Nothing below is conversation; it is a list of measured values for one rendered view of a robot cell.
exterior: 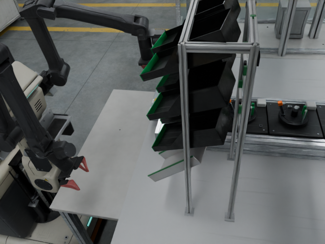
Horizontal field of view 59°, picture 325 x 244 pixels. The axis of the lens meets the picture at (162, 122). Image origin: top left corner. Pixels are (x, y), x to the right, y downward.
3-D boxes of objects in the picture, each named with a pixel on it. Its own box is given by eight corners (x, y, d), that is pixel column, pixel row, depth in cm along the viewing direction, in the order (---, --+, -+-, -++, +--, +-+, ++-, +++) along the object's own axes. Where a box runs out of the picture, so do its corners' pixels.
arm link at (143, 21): (44, 2, 118) (36, 18, 112) (43, -11, 113) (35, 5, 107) (147, 25, 125) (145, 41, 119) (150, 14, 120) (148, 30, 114)
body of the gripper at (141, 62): (157, 54, 135) (155, 40, 130) (152, 67, 128) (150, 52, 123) (143, 54, 136) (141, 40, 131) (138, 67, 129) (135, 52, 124)
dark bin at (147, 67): (143, 82, 86) (130, 61, 83) (159, 59, 95) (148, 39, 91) (231, 56, 70) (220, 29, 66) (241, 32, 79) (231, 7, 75)
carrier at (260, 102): (217, 132, 145) (218, 114, 136) (220, 101, 162) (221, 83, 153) (268, 136, 140) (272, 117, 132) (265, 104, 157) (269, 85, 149)
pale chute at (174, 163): (155, 182, 122) (147, 175, 121) (165, 159, 131) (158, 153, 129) (200, 163, 102) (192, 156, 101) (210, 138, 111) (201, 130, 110)
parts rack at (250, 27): (184, 215, 124) (172, 47, 69) (193, 151, 149) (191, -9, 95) (234, 221, 119) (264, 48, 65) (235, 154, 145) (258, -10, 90)
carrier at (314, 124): (268, 136, 140) (273, 117, 132) (265, 104, 157) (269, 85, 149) (322, 140, 136) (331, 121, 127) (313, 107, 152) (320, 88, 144)
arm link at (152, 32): (137, 16, 121) (135, 29, 116) (164, 14, 119) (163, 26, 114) (142, 39, 130) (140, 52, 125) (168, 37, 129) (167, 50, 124)
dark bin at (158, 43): (154, 55, 97) (142, 36, 93) (167, 37, 105) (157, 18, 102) (232, 28, 81) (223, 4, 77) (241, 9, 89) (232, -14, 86)
